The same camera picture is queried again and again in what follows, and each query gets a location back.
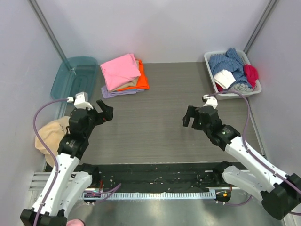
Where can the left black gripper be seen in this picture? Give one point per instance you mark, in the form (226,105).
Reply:
(98,115)

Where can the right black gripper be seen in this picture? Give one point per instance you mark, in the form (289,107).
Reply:
(196,118)

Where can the lavender t shirt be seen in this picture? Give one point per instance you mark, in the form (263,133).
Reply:
(106,94)

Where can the pink t shirt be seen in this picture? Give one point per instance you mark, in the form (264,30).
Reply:
(109,68)

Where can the orange t shirt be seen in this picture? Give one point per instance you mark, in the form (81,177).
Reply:
(142,82)

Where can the beige t shirt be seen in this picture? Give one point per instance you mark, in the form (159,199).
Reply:
(127,86)

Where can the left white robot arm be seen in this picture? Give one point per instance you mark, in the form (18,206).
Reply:
(59,194)

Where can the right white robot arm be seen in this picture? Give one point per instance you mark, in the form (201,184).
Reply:
(278,192)

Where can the red cloth in basket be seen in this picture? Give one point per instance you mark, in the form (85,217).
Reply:
(219,88)

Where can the white cloth in basket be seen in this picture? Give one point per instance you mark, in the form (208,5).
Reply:
(224,78)

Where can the teal plastic bin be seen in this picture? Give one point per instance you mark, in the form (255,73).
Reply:
(75,75)

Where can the grey cloth in basket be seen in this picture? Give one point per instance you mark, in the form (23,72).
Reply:
(241,87)

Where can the beige crumpled cloth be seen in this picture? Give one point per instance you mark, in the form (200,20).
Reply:
(52,134)

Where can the blue checked shirt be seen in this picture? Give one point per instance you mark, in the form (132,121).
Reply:
(230,61)

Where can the white plastic basket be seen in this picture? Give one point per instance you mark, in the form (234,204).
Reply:
(228,95)

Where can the magenta cloth in basket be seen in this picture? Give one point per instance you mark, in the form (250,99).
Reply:
(251,74)

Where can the pink cloth at bottom edge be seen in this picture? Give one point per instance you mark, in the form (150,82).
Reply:
(75,222)

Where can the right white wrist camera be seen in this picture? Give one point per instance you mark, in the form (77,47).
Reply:
(210,101)

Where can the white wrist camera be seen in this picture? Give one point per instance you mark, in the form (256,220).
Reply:
(80,101)
(210,101)

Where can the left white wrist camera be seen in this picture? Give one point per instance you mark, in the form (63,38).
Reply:
(80,101)

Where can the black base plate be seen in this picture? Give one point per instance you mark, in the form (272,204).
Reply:
(159,177)

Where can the white slotted cable duct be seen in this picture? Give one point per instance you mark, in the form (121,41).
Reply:
(152,196)

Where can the aluminium rail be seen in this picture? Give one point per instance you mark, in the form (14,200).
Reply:
(39,180)

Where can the right aluminium frame post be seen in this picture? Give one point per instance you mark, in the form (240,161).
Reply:
(272,4)

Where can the aluminium frame post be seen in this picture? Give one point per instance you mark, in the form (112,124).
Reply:
(272,4)
(42,19)

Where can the left aluminium frame post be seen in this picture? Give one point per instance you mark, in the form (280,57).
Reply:
(42,19)

